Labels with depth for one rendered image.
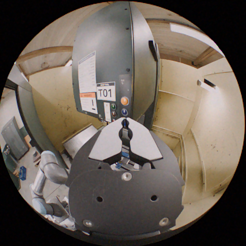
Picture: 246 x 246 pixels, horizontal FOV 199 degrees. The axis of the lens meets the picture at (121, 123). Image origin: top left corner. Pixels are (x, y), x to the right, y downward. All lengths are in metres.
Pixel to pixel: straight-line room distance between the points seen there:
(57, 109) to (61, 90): 0.34
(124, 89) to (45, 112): 1.34
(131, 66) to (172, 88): 1.06
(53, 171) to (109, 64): 0.52
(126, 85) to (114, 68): 0.08
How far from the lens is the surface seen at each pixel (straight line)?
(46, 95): 1.41
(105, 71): 0.29
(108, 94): 0.28
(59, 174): 0.42
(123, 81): 0.24
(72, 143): 1.64
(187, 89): 1.31
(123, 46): 0.27
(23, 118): 0.69
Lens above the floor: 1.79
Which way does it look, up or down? 32 degrees down
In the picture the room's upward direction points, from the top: straight up
